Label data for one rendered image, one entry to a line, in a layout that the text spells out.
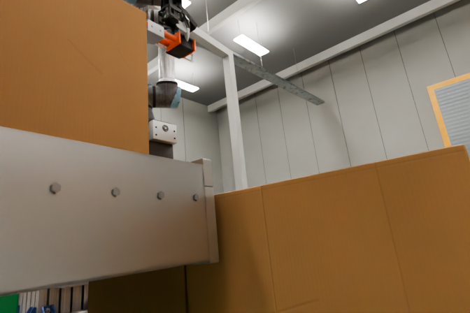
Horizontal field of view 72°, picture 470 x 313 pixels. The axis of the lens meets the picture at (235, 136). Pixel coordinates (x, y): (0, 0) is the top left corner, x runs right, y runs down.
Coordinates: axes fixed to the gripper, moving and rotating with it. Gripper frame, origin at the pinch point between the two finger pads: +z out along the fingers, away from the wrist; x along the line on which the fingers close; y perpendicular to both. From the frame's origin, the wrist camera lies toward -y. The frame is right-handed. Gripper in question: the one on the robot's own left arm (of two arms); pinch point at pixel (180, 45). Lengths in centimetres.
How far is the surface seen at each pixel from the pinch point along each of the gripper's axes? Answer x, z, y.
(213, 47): -183, -192, -237
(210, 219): 33, 68, 25
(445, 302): 69, 84, 16
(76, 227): 35, 69, 53
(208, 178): 33, 60, 25
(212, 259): 33, 76, 26
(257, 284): 37, 81, 18
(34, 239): 35, 70, 58
